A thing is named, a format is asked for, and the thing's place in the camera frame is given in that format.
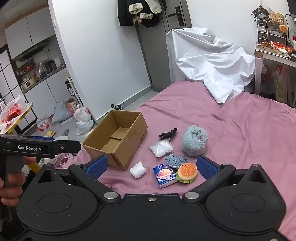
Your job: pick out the brown cardboard box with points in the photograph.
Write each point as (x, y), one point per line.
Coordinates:
(124, 141)

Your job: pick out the white upper cabinet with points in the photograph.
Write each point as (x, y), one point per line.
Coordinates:
(30, 30)

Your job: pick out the red plastic bag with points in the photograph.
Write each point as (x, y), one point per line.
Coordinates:
(12, 113)

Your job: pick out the gold rimmed table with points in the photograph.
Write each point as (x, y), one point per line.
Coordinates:
(27, 110)

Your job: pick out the grey denim plush toy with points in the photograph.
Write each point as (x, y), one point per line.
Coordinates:
(174, 160)

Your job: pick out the woven basket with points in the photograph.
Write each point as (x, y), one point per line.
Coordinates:
(276, 18)

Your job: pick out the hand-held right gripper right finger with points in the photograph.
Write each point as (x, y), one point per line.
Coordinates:
(207, 167)

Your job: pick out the yellow slipper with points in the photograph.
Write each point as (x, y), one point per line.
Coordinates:
(49, 133)

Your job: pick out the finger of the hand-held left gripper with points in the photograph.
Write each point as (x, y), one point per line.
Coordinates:
(67, 147)
(44, 138)

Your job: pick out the pink printed mat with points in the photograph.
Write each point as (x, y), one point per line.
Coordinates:
(63, 161)

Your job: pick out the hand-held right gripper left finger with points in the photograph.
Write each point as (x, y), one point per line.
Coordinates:
(97, 166)

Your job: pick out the tied white plastic bag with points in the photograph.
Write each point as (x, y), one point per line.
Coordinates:
(82, 114)

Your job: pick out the red boxes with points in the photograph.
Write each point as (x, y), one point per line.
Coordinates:
(277, 45)

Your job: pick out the burger plush toy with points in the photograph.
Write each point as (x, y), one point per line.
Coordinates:
(187, 172)

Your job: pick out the beige tote bag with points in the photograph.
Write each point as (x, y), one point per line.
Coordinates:
(281, 83)

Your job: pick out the grey drawer organizer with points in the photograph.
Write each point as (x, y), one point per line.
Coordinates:
(270, 31)

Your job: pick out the person's left hand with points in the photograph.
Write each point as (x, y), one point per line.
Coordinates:
(13, 192)

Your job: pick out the grey fluffy plush toy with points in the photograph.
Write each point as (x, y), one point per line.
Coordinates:
(193, 141)

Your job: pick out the white cabinet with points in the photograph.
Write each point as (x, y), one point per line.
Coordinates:
(53, 90)
(30, 30)

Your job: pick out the bottled water pack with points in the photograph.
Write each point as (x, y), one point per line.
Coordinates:
(43, 124)

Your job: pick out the white cloth cover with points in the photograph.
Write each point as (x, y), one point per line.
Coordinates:
(208, 60)

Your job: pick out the range hood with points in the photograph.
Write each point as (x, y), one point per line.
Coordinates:
(32, 52)

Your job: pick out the small orange cardboard box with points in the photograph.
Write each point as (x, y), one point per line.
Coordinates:
(71, 105)

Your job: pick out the dark ornament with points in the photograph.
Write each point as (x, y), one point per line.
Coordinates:
(260, 12)

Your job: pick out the clear bag of white filling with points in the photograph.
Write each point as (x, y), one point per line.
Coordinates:
(160, 148)

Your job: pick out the orange round toy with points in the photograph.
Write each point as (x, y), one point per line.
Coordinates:
(283, 28)

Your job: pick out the black plush toy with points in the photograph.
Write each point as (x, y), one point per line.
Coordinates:
(167, 134)

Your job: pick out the white folded plastic bag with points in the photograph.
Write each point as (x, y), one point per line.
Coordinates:
(137, 170)

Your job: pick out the white lower cabinet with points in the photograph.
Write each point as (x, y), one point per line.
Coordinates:
(53, 90)

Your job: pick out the pink bedsheet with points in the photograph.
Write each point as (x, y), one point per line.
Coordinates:
(242, 129)

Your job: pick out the dark grey door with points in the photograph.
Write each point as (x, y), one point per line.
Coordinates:
(157, 58)

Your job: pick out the hanging clothes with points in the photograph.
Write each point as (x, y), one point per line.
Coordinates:
(138, 11)

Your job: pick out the blue tissue pack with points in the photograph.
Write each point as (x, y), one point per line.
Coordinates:
(164, 176)

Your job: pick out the grey-blue bag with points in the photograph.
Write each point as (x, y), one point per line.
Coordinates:
(61, 112)

